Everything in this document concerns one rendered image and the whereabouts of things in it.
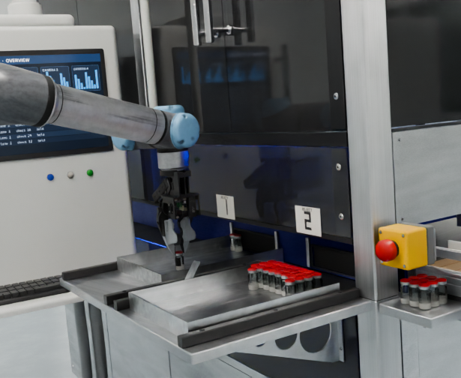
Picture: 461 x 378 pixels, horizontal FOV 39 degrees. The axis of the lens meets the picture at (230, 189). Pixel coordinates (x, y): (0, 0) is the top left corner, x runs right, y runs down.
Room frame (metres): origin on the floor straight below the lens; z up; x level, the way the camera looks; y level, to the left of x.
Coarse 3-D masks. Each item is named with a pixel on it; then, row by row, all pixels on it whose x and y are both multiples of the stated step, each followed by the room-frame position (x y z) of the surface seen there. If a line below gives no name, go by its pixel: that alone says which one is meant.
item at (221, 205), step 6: (222, 198) 1.69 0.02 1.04; (228, 198) 1.67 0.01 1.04; (222, 204) 1.70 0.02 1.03; (228, 204) 1.67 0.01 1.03; (222, 210) 1.70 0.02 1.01; (228, 210) 1.67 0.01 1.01; (234, 210) 1.65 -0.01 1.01; (222, 216) 1.70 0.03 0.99; (228, 216) 1.67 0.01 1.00; (234, 216) 1.65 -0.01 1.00
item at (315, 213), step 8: (296, 208) 1.43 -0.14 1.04; (304, 208) 1.40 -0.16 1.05; (312, 208) 1.38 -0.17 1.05; (296, 216) 1.43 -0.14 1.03; (304, 216) 1.40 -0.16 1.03; (312, 216) 1.38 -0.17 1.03; (320, 216) 1.36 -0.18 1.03; (296, 224) 1.43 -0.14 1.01; (304, 224) 1.40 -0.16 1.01; (312, 224) 1.38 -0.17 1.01; (320, 224) 1.36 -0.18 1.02; (304, 232) 1.41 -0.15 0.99; (312, 232) 1.38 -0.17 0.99; (320, 232) 1.36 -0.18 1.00
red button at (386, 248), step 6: (384, 240) 1.17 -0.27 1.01; (390, 240) 1.17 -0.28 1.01; (378, 246) 1.17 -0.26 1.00; (384, 246) 1.16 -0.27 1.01; (390, 246) 1.15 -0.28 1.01; (378, 252) 1.17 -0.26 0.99; (384, 252) 1.16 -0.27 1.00; (390, 252) 1.15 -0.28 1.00; (396, 252) 1.16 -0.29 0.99; (384, 258) 1.16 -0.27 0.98; (390, 258) 1.15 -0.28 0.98
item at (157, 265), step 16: (208, 240) 1.80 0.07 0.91; (224, 240) 1.82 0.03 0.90; (128, 256) 1.67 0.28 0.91; (144, 256) 1.69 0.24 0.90; (160, 256) 1.72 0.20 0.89; (192, 256) 1.74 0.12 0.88; (208, 256) 1.73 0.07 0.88; (224, 256) 1.71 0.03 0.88; (240, 256) 1.70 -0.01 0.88; (256, 256) 1.57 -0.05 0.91; (272, 256) 1.60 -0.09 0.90; (128, 272) 1.60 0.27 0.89; (144, 272) 1.52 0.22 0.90; (160, 272) 1.59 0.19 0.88; (176, 272) 1.46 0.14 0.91
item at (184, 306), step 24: (168, 288) 1.35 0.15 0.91; (192, 288) 1.38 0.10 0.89; (216, 288) 1.41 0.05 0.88; (240, 288) 1.39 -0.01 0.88; (336, 288) 1.26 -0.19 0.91; (144, 312) 1.25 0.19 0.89; (168, 312) 1.15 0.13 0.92; (192, 312) 1.25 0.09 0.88; (216, 312) 1.24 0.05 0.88; (240, 312) 1.14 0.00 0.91
